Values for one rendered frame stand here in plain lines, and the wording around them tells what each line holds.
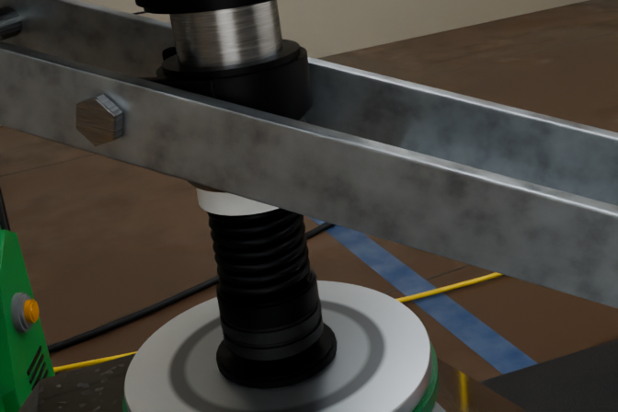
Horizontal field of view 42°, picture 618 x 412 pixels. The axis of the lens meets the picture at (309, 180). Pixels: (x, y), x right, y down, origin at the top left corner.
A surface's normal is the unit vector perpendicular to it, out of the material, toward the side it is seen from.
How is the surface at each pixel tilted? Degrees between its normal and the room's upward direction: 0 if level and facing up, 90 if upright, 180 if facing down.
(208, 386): 0
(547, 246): 90
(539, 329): 0
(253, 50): 90
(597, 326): 0
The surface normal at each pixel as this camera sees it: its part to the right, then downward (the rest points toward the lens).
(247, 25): 0.51, 0.25
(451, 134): -0.33, 0.37
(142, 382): -0.12, -0.93
